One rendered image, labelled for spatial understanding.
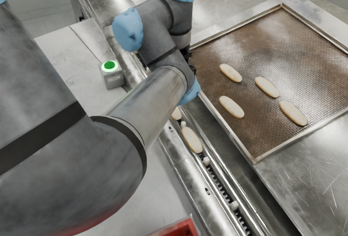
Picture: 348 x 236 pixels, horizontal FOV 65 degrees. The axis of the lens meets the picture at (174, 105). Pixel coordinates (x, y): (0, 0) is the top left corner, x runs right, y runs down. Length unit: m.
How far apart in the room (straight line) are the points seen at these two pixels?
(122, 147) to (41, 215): 0.09
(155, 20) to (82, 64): 0.65
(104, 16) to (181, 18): 0.66
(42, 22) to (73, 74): 2.05
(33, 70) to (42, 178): 0.08
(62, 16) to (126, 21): 2.65
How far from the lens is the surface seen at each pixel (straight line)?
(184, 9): 0.61
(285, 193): 0.77
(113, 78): 1.01
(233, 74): 0.94
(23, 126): 0.20
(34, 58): 0.23
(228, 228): 0.73
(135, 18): 0.54
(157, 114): 0.37
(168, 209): 0.77
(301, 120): 0.86
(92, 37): 1.30
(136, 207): 0.78
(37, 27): 3.09
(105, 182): 0.23
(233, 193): 0.77
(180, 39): 0.65
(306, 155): 0.82
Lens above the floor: 1.55
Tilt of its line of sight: 50 degrees down
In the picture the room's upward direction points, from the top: straight up
